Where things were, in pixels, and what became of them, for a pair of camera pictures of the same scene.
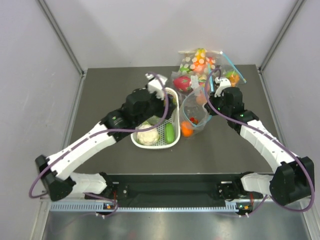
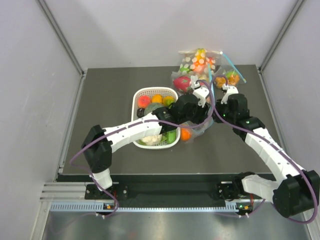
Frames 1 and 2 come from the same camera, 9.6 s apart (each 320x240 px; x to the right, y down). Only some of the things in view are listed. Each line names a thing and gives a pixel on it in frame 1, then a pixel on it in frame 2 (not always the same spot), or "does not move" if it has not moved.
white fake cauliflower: (149, 138) does not move
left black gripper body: (156, 108) → (197, 115)
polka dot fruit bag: (199, 62) does not move
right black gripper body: (218, 103) does not move
